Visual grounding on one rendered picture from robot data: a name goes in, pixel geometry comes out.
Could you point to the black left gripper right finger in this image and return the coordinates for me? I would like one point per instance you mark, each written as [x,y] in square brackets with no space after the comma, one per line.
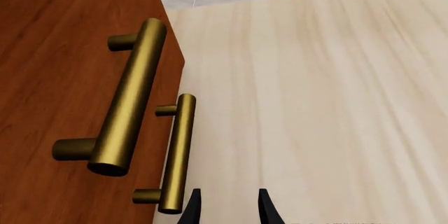
[269,212]

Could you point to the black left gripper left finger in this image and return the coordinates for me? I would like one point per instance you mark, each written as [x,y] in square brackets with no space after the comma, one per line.
[193,212]

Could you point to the red-brown wooden cabinet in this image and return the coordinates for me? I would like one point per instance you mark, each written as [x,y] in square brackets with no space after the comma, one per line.
[52,64]

